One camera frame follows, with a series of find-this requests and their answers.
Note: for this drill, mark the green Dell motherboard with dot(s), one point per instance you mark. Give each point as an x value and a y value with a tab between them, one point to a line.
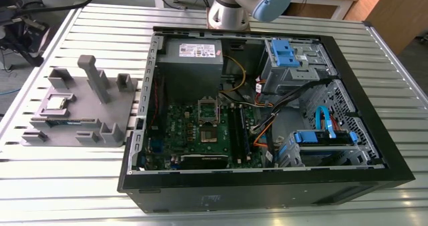
187	145

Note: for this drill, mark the black disk in blue carrier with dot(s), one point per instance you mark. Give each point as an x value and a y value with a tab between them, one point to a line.
305	137

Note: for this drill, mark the black PC case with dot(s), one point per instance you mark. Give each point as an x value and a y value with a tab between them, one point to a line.
234	196

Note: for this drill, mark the silver optical drive cage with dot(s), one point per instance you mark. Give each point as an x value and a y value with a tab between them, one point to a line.
301	75

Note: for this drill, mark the silver-topped CPU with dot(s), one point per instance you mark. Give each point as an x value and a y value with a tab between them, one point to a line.
57	103

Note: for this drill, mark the blue plastic drive carrier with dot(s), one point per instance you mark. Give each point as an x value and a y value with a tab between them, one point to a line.
282	46
289	61

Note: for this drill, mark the silver disk bay cage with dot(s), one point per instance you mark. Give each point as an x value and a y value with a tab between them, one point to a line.
334	148

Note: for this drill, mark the black Nvidia graphics card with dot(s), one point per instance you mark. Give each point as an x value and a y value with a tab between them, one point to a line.
203	161

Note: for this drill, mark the grey power supply unit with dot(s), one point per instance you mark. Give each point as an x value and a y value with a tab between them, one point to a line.
194	73

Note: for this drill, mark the CPU socket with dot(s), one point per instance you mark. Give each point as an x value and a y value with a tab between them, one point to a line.
211	134

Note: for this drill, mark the black RAM slot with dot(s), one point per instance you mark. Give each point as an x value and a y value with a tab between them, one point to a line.
241	135
232	135
237	135

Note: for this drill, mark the wooden cabinet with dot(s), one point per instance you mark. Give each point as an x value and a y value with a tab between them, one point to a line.
401	15

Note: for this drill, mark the RAM stick with gold contacts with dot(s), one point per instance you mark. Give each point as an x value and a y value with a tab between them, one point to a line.
64	123

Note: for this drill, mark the blue plastic cage latch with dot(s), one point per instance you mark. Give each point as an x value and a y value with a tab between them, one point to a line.
283	153

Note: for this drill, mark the grey plastic parts rack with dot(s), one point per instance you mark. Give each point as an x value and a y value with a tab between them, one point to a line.
87	115

